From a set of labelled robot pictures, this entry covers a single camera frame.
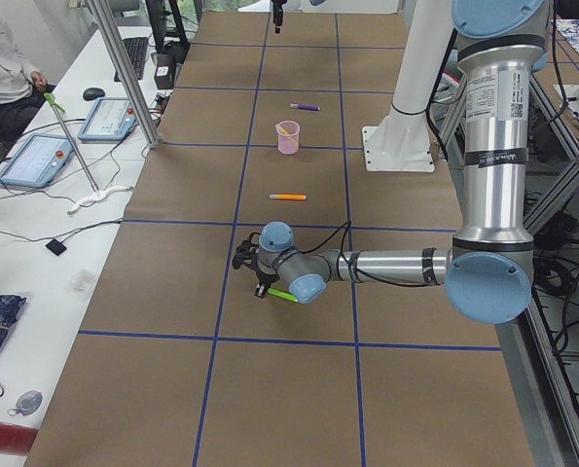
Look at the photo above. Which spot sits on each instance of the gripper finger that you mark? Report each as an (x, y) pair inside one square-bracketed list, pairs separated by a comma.
[(277, 14)]

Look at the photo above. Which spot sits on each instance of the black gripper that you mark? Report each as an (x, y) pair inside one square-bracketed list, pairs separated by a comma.
[(265, 275)]

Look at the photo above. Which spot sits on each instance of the green marker pen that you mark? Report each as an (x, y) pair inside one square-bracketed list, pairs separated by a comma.
[(282, 295)]

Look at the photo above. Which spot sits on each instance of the orange marker pen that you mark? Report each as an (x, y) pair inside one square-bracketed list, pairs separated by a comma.
[(289, 197)]

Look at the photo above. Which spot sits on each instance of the purple marker pen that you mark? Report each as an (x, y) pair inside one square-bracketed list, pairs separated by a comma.
[(305, 107)]

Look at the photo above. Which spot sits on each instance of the pink mesh pen holder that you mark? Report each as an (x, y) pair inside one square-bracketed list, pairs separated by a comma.
[(293, 128)]

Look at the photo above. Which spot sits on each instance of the black box with label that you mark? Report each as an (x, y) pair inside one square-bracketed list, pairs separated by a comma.
[(165, 71)]

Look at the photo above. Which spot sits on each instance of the black keyboard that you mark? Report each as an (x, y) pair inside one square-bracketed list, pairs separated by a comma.
[(137, 52)]

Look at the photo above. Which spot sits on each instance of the clear plastic wrapper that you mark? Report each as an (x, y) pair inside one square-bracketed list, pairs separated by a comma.
[(82, 284)]

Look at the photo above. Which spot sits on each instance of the metal reacher stick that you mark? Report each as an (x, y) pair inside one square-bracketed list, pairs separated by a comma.
[(98, 194)]

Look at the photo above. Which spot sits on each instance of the far blue teach pendant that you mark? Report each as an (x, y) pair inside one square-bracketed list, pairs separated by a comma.
[(109, 120)]

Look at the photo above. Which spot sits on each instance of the blue teach pendant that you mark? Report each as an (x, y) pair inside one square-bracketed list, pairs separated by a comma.
[(37, 162), (109, 120)]

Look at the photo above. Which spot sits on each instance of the black computer mouse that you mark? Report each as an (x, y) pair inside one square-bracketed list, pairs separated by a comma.
[(93, 93)]

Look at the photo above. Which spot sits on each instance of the small black square device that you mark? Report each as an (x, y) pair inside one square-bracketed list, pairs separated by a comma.
[(56, 246)]

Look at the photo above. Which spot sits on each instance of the grey round tag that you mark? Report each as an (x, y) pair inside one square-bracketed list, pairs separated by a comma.
[(27, 403)]

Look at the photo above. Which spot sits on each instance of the near blue teach pendant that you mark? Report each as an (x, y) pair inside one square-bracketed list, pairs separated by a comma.
[(37, 162)]

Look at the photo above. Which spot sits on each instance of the person in white hoodie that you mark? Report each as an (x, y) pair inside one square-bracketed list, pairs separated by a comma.
[(22, 88)]

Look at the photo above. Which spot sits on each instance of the red bottle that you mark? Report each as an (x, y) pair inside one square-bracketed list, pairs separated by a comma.
[(16, 439)]

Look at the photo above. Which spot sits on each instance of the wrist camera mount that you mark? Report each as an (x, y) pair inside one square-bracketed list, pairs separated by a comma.
[(246, 253)]

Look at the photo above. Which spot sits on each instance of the aluminium frame post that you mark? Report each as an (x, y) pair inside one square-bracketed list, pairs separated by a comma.
[(117, 51)]

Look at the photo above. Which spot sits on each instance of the white camera pedestal column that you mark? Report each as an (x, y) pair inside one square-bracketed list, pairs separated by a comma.
[(401, 142)]

